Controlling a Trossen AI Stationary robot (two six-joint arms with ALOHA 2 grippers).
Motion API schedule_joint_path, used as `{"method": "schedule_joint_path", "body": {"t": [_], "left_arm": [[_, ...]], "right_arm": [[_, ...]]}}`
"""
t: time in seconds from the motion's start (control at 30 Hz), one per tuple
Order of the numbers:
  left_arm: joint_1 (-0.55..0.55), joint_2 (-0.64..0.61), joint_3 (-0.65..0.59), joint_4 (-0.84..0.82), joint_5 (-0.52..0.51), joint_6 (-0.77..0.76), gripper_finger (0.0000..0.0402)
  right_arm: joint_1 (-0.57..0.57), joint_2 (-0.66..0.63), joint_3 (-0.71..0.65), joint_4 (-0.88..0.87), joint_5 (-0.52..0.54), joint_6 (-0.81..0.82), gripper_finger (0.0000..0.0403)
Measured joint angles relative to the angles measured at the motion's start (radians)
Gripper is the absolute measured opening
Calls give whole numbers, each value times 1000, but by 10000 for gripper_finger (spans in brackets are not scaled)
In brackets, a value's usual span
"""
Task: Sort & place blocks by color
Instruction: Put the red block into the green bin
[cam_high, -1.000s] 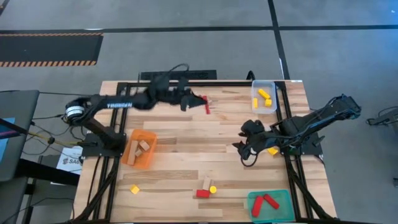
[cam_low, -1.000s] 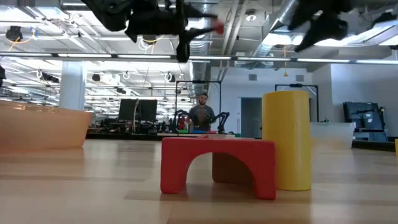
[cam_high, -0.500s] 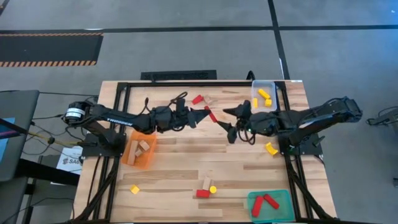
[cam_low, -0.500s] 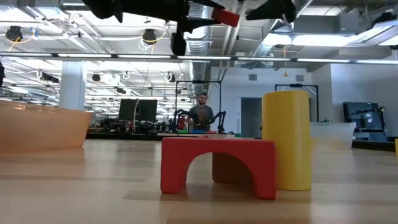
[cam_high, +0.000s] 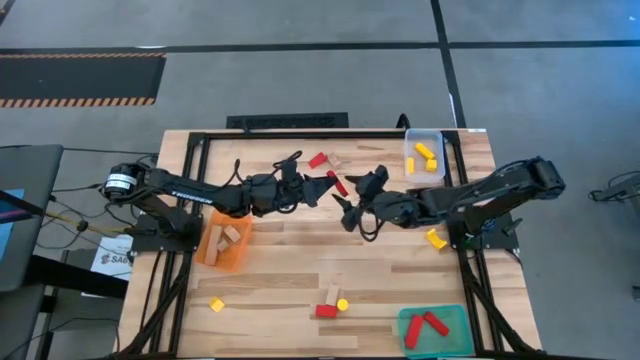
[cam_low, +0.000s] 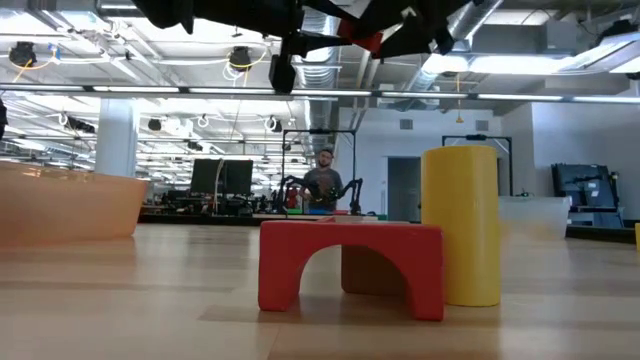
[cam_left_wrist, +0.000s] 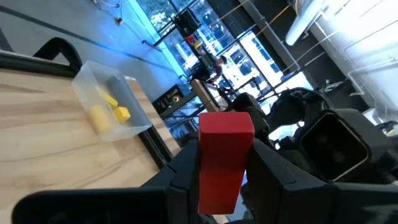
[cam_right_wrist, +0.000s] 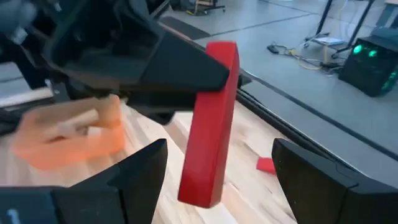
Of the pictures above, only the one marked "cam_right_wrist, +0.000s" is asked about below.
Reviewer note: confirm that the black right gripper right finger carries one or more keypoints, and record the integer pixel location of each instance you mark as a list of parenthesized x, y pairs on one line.
[(326, 196)]

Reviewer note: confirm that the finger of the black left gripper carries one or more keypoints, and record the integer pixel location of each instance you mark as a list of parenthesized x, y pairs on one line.
[(186, 68), (155, 102)]

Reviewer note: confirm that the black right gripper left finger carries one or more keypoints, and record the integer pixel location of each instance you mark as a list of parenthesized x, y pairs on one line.
[(124, 196)]

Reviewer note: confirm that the long red wooden block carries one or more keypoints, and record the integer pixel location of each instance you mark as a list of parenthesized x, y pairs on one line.
[(211, 140)]

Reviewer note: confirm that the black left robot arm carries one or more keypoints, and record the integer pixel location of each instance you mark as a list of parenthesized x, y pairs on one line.
[(31, 62)]

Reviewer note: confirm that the orange translucent plastic bin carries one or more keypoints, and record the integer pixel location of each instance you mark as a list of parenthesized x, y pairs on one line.
[(62, 152)]

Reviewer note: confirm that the black power adapter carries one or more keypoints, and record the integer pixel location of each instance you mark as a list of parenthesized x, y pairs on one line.
[(273, 48)]

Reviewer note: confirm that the black computer tower green lights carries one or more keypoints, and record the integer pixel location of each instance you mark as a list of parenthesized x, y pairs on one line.
[(370, 71)]

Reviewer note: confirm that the white flat panel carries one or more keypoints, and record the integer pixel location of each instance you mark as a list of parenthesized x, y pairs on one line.
[(329, 41)]

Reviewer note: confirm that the black pole stand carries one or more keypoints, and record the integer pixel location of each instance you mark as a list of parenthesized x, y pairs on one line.
[(323, 18)]

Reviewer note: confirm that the black aluminium table frame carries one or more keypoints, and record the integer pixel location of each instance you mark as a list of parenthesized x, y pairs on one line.
[(248, 101)]

